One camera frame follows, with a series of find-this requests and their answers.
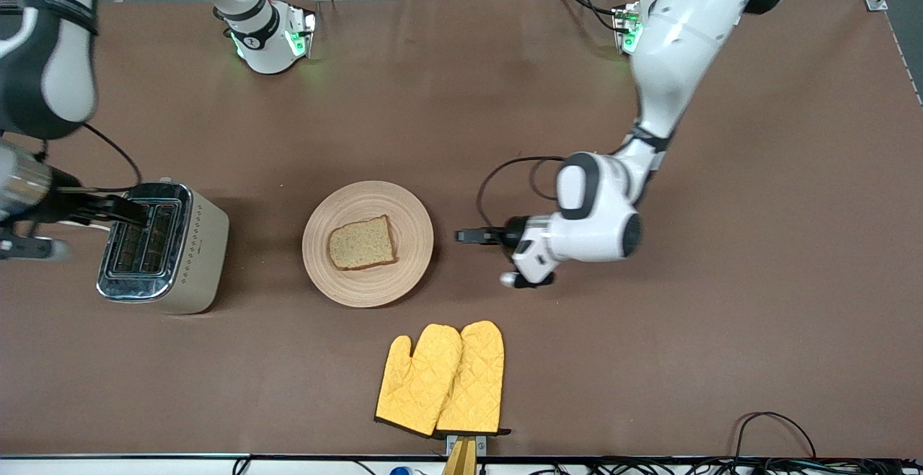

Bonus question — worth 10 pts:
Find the brown toast slice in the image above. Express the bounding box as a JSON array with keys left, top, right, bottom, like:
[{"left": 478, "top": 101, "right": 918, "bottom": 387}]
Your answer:
[{"left": 328, "top": 215, "right": 397, "bottom": 271}]

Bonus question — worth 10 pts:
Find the round wooden plate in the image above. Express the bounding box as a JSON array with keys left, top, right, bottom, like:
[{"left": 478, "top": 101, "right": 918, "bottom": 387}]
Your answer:
[{"left": 302, "top": 181, "right": 435, "bottom": 308}]

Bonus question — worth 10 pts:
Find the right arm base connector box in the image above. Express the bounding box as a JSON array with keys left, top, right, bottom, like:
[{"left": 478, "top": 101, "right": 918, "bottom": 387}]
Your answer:
[{"left": 284, "top": 1, "right": 319, "bottom": 59}]

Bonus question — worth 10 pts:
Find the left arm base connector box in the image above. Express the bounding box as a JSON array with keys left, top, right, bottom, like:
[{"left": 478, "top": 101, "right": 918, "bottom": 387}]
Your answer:
[{"left": 612, "top": 1, "right": 644, "bottom": 55}]

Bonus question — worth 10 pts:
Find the beige chrome two-slot toaster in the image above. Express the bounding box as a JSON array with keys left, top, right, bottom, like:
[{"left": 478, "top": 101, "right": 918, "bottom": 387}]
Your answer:
[{"left": 96, "top": 181, "right": 230, "bottom": 315}]

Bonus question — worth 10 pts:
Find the yellow quilted oven mitt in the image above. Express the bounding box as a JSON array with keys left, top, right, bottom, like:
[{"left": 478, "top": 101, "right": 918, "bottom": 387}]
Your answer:
[
  {"left": 374, "top": 324, "right": 463, "bottom": 438},
  {"left": 436, "top": 320, "right": 511, "bottom": 437}
]

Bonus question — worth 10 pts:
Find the brown table cover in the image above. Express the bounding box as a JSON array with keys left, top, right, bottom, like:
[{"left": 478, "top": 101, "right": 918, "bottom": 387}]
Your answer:
[{"left": 0, "top": 0, "right": 923, "bottom": 459}]

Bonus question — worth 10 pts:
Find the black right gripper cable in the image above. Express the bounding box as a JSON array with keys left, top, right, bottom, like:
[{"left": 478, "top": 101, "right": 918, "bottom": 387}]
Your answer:
[{"left": 81, "top": 123, "right": 143, "bottom": 192}]

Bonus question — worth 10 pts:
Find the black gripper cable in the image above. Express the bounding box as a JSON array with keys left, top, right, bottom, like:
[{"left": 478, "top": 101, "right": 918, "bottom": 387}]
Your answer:
[
  {"left": 477, "top": 156, "right": 568, "bottom": 230},
  {"left": 81, "top": 123, "right": 143, "bottom": 192}
]

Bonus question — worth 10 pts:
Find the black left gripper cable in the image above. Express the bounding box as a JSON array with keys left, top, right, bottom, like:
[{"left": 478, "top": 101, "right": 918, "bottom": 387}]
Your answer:
[{"left": 477, "top": 156, "right": 568, "bottom": 230}]

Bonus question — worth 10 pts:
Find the wooden clamp bracket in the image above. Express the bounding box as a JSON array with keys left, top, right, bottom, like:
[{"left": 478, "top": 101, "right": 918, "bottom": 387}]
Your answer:
[{"left": 441, "top": 434, "right": 487, "bottom": 475}]

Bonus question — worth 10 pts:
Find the black left arm base cable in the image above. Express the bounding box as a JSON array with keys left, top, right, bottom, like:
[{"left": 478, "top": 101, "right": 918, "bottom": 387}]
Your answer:
[{"left": 553, "top": 0, "right": 622, "bottom": 33}]

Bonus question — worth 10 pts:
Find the black cable bundle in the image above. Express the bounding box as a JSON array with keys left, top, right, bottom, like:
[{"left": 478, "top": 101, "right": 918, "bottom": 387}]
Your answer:
[{"left": 534, "top": 457, "right": 923, "bottom": 475}]

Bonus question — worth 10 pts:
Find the black looped cable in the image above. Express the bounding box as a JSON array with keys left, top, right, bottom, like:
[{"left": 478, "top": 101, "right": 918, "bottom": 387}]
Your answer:
[{"left": 734, "top": 412, "right": 817, "bottom": 459}]

